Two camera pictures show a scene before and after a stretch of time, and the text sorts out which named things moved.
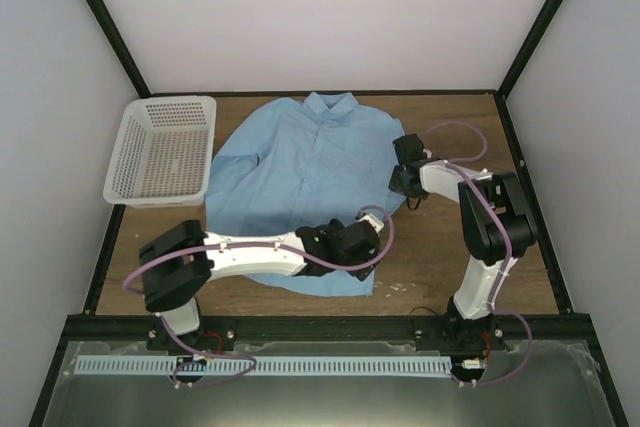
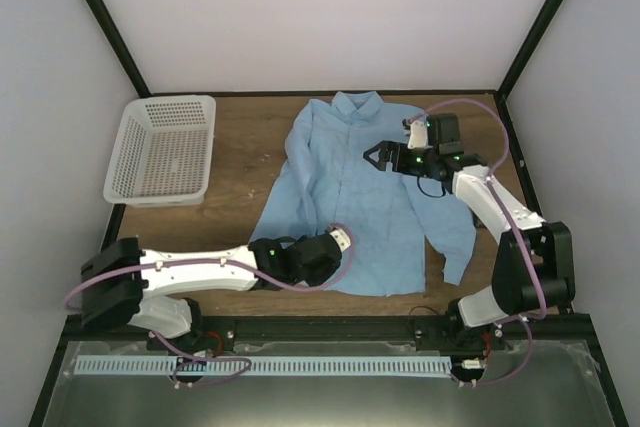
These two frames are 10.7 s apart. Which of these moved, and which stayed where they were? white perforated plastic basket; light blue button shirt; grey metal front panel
Moved: light blue button shirt
Stayed: white perforated plastic basket; grey metal front panel
